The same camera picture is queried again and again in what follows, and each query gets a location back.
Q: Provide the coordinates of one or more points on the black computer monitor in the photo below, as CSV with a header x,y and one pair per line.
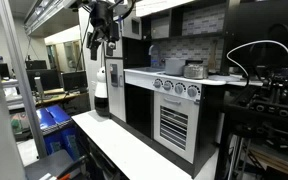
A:
x,y
75,81

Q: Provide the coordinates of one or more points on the grey toy faucet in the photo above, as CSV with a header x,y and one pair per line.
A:
x,y
154,53

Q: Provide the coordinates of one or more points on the blue storage bin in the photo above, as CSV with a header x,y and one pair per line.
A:
x,y
58,131

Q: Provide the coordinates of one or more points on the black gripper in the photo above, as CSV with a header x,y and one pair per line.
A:
x,y
105,29

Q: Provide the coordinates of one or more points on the aluminium frame post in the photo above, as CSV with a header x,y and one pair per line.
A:
x,y
17,61

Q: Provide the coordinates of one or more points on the white fridge lower door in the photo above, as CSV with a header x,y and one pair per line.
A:
x,y
116,95

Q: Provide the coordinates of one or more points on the white microwave door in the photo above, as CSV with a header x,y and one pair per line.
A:
x,y
132,27

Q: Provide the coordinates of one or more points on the grey toy sink basin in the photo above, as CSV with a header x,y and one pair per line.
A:
x,y
149,69

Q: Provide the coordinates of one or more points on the grey toy pot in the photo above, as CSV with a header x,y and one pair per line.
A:
x,y
174,66

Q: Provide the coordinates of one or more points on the toy kitchen play set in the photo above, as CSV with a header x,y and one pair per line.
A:
x,y
200,30

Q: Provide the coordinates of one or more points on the silver metal pot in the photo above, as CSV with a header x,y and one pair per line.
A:
x,y
195,70

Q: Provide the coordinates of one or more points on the white black small robot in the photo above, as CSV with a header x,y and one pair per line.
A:
x,y
100,96

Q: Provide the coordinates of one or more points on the grey water dispenser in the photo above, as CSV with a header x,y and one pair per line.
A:
x,y
114,75

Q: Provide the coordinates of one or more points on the white oven door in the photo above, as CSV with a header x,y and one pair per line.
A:
x,y
175,124

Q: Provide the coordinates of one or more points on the black frame 3d printer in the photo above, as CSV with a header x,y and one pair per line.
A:
x,y
258,112

